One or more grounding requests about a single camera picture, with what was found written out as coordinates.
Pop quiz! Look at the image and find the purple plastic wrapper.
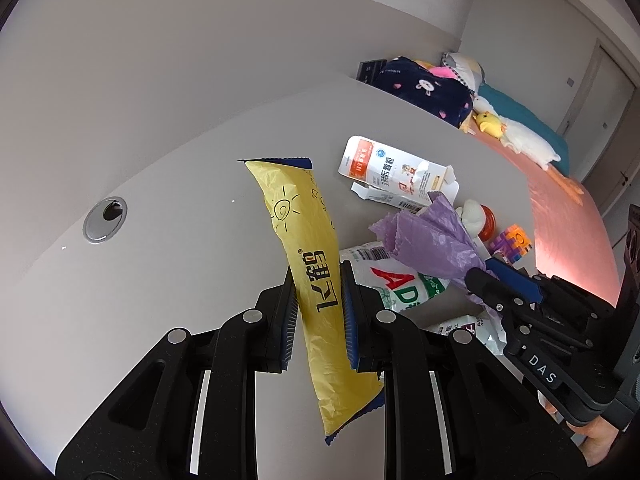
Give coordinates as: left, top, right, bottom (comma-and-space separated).
369, 191, 506, 321

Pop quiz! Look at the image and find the white goose plush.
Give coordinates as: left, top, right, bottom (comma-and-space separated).
472, 95, 584, 206

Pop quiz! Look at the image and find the person's right hand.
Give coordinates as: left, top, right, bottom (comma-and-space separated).
567, 417, 621, 463

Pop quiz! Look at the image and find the torn white medicine box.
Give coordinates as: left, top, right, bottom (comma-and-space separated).
338, 135, 461, 211

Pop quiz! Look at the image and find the small white printed packet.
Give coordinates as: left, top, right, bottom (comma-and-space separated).
425, 314, 508, 356

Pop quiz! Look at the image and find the colourful puzzle cube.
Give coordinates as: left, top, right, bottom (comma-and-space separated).
489, 226, 534, 266

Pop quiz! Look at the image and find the teal bed cover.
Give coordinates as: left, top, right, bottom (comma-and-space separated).
477, 82, 571, 177

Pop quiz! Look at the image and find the white green printed packet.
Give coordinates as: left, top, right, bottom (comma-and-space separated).
340, 241, 453, 313

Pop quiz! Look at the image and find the grey room door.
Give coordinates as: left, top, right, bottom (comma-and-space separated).
557, 37, 640, 213

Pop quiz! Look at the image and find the navy rabbit print blanket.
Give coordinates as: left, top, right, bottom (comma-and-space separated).
372, 56, 475, 129

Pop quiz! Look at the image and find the grey checkered pillow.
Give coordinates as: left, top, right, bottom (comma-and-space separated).
442, 51, 487, 94

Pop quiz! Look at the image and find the red white round toy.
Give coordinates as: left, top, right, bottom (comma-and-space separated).
477, 206, 499, 241

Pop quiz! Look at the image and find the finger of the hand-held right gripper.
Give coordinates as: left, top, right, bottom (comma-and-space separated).
484, 257, 548, 306
464, 267, 533, 323

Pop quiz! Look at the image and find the silver desk cable grommet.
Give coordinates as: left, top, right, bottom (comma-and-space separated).
82, 196, 128, 245

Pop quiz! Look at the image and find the pink plush toy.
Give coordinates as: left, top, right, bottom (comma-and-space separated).
429, 63, 464, 81

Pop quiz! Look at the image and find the yellow duck plush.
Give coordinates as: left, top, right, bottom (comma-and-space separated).
472, 112, 504, 139

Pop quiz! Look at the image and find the yellow snack wrapper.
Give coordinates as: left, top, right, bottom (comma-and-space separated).
237, 156, 386, 447

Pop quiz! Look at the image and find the pink bed sheet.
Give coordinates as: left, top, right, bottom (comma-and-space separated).
462, 119, 622, 307

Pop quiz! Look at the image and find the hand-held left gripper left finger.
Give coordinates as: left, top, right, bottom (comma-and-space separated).
55, 265, 302, 480

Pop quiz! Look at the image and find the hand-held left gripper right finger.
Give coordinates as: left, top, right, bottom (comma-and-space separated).
339, 261, 590, 480

